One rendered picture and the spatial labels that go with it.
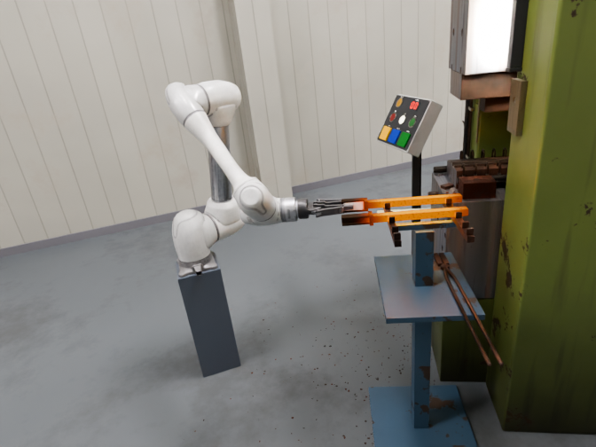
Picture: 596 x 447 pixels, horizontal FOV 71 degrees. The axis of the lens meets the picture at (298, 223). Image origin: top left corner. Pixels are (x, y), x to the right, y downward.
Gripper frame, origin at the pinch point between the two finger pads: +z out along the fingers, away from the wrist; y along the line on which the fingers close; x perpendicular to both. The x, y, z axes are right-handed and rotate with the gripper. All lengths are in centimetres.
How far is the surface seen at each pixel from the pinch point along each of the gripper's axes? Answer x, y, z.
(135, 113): 10, -231, -188
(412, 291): -26.2, 17.6, 18.1
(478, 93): 31, -26, 49
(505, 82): 34, -26, 58
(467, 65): 42, -21, 43
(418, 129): 8, -74, 36
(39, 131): 7, -199, -261
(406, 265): -26.2, 0.4, 18.6
